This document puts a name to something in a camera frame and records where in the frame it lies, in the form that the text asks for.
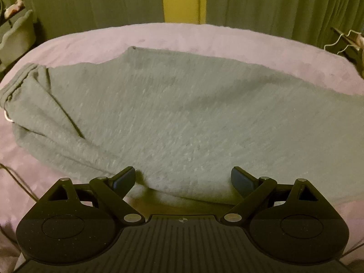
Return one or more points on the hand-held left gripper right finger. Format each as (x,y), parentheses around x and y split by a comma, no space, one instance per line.
(241,180)

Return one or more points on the grey scalloped storage bin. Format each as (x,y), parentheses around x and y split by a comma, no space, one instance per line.
(17,37)

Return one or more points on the small pink white toy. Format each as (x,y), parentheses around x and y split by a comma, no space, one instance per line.
(14,5)

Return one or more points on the purple fleece blanket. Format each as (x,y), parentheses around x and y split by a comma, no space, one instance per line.
(199,37)

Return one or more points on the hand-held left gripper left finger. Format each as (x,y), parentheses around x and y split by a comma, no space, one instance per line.
(125,178)

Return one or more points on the grey sweat pants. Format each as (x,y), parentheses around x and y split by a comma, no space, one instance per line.
(170,113)

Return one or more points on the grey-green curtain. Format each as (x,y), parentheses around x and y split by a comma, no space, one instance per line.
(93,2)
(270,5)

